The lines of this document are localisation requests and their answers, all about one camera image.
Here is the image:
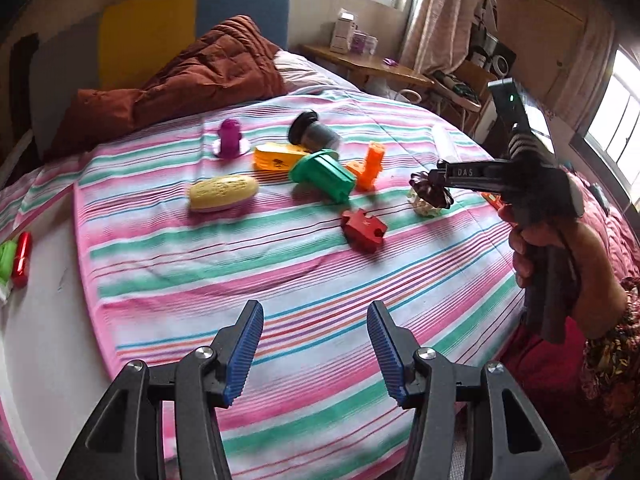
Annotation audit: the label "pale pink pillow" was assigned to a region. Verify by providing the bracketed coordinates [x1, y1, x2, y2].
[274, 50, 343, 97]

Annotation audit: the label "white box with pink rim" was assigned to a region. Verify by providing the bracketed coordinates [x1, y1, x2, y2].
[0, 200, 118, 480]

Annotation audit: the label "yellow oval carved shell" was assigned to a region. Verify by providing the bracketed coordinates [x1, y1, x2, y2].
[187, 174, 261, 213]

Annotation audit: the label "white carton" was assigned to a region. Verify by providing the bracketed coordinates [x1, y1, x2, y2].
[330, 8, 361, 54]

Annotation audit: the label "red puzzle block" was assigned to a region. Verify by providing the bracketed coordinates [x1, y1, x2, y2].
[341, 208, 388, 253]

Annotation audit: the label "red cylinder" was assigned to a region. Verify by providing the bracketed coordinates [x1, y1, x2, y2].
[11, 231, 33, 289]

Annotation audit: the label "cream woven ball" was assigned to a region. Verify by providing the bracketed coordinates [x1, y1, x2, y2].
[407, 187, 446, 219]

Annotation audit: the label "beige patterned curtain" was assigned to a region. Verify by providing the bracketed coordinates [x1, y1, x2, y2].
[400, 0, 496, 81]

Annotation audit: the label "purple carton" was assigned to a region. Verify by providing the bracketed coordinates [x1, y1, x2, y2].
[350, 30, 379, 56]

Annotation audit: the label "grey black cylinder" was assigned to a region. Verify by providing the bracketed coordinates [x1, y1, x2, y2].
[288, 111, 343, 153]

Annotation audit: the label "green flanged tube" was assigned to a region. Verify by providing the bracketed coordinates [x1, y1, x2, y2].
[288, 149, 356, 205]

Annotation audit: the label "multicolour padded headboard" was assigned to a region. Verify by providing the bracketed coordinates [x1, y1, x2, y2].
[27, 0, 291, 161]

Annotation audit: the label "person's right hand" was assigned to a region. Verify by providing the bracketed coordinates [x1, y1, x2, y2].
[500, 205, 628, 339]

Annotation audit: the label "side window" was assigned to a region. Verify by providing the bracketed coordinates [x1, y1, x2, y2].
[582, 49, 640, 207]

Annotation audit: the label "orange plastic tower piece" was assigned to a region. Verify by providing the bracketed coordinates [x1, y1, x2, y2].
[345, 141, 388, 192]

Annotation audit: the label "striped bed sheet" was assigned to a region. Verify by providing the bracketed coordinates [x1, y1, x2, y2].
[0, 85, 531, 480]

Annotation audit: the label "purple toy figure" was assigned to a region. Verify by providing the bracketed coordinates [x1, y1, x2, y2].
[212, 118, 251, 160]

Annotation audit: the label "brown quilt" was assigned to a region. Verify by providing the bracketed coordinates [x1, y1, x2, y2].
[44, 15, 291, 161]

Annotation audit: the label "red cloth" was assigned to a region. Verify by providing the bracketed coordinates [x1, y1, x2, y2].
[492, 322, 608, 458]

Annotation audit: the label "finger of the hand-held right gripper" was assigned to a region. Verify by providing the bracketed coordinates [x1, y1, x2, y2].
[436, 159, 507, 193]

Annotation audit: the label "yellow-orange patterned block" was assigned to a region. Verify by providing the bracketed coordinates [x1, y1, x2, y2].
[252, 142, 313, 176]

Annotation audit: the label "wooden desk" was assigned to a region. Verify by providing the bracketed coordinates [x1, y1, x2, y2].
[299, 42, 436, 92]

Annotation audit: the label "green plug device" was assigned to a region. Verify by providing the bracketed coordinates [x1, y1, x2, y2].
[0, 240, 18, 306]

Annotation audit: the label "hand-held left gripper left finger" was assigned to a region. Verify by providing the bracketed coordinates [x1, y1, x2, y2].
[56, 300, 265, 480]

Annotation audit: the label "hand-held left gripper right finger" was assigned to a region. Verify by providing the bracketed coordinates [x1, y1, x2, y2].
[366, 301, 571, 480]

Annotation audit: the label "cluttered shelf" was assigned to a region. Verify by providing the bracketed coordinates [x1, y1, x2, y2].
[434, 0, 522, 116]

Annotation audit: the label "person's right forearm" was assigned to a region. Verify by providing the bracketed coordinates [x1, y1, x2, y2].
[582, 277, 640, 461]

